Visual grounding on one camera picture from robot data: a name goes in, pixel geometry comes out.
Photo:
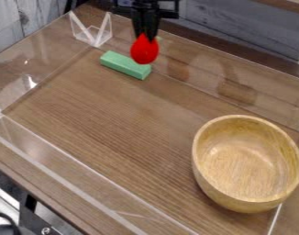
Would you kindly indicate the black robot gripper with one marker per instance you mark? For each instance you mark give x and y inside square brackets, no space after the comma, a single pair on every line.
[146,12]

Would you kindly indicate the red toy strawberry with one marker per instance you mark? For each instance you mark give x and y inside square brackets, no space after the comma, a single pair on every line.
[145,50]

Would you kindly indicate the green rectangular block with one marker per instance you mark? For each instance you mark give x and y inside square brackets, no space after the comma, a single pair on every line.
[125,65]

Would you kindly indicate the wooden bowl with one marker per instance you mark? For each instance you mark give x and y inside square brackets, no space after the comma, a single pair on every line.
[245,163]

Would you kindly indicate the clear acrylic tray wall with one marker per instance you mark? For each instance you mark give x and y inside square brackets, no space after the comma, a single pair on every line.
[98,142]

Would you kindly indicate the black table leg bracket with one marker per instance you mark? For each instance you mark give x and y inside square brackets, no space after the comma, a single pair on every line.
[41,220]

